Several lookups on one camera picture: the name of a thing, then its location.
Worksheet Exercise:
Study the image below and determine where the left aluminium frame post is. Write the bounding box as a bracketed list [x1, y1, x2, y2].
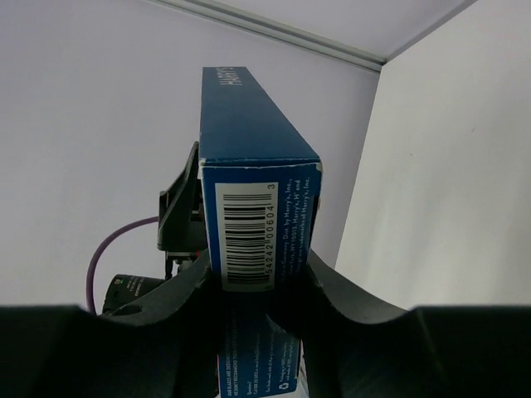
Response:
[158, 0, 387, 73]

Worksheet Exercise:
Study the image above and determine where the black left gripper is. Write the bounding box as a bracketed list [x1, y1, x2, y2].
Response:
[103, 140, 208, 316]

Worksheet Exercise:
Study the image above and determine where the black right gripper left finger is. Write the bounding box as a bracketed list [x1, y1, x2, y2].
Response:
[1, 254, 218, 397]

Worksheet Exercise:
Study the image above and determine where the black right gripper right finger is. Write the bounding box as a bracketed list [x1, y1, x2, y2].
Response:
[270, 254, 530, 397]

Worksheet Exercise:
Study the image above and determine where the blue Harry's razor box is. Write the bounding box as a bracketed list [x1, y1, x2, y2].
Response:
[199, 66, 323, 397]

